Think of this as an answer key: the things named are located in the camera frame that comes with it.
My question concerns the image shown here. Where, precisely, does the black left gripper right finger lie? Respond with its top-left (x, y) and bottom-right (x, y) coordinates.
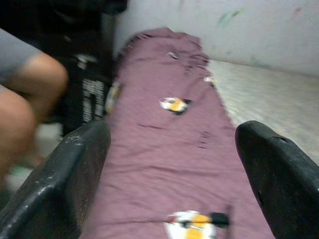
top-left (235, 120), bottom-right (319, 239)

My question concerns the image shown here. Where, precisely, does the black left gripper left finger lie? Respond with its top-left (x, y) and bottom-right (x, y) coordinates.
top-left (0, 120), bottom-right (112, 239)

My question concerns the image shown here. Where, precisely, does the green plastic basket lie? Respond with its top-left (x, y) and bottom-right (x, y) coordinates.
top-left (9, 161), bottom-right (37, 176)

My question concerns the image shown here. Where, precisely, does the white quilted mattress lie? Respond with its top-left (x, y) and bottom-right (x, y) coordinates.
top-left (208, 59), bottom-right (319, 165)

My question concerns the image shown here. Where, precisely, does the person in grey shorts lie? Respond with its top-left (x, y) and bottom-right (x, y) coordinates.
top-left (0, 27), bottom-right (70, 186)

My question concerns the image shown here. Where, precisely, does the pink penguin print blanket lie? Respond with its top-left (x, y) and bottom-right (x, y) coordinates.
top-left (79, 27), bottom-right (275, 239)

